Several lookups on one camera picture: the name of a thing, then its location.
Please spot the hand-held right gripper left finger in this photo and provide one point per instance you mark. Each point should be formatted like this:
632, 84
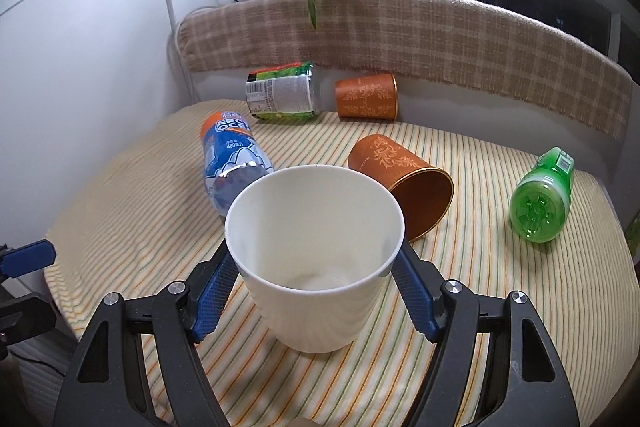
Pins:
212, 292

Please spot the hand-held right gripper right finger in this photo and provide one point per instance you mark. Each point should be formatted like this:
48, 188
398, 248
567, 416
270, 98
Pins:
412, 289

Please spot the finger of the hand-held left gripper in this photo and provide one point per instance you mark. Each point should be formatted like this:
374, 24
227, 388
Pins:
22, 319
27, 256

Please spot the white paper cup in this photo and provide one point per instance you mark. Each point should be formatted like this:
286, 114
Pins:
310, 257

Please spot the orange patterned cup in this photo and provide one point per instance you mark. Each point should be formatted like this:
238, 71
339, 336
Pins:
400, 184
365, 97

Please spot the blue label plastic bottle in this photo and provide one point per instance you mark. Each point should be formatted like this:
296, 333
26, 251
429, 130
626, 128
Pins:
227, 157

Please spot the green label plastic bottle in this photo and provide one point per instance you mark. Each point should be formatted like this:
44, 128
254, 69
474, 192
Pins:
282, 94

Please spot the beige plaid blanket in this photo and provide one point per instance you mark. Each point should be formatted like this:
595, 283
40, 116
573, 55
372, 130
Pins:
450, 42

